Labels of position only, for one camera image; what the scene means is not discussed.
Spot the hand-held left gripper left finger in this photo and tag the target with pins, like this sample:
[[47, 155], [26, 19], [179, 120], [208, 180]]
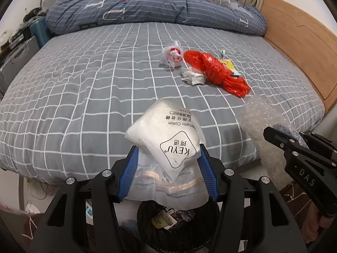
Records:
[[129, 174]]

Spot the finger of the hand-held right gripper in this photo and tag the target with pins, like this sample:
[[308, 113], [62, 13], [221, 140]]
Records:
[[321, 147], [276, 137]]

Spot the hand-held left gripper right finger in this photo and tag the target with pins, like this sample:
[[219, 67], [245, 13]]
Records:
[[208, 179]]

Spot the clear bubble wrap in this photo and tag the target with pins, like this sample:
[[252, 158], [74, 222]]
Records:
[[258, 121]]

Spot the white cotton pad bag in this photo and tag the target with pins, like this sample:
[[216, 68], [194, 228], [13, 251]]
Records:
[[163, 126]]

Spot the black trash bin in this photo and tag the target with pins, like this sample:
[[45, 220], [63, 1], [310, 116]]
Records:
[[147, 232]]

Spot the yellow snack wrapper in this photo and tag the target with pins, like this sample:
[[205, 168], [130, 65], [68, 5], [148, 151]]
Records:
[[229, 64]]

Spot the red plastic bag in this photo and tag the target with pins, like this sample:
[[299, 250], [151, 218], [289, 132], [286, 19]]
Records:
[[216, 68]]

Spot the white tissue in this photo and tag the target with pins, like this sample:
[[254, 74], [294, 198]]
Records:
[[193, 76]]

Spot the small white plastic bag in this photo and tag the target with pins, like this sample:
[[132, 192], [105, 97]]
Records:
[[172, 54]]

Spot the person's right hand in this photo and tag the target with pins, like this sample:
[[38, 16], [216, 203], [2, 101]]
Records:
[[316, 220]]

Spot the brown patterned rug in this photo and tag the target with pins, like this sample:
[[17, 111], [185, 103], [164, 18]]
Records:
[[295, 197]]

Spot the white power strip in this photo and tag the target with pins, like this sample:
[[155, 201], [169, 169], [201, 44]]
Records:
[[90, 212]]

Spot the wooden headboard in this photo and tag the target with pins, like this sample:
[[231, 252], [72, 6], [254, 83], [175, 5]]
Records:
[[302, 44]]

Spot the grey suitcase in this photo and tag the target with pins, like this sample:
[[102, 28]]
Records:
[[18, 55]]

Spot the teal suitcase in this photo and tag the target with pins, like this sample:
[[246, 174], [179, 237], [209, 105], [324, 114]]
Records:
[[39, 31]]

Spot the blue patterned quilt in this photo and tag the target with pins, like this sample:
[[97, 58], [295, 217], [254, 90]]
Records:
[[158, 8]]

